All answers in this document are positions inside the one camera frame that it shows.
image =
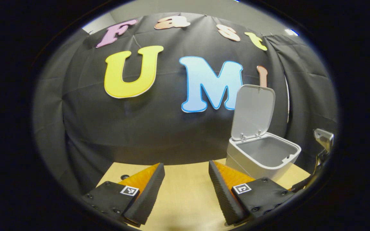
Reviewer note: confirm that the white desktop garbage bin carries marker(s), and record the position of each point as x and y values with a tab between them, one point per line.
255	160

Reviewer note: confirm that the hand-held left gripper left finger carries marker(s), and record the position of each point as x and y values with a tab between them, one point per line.
148	192

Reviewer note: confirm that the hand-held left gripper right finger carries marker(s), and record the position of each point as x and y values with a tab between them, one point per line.
223	195

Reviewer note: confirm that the black backdrop cloth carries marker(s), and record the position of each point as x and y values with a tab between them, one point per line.
159	134

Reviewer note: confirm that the wooden desktop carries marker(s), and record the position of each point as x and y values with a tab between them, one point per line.
185	199

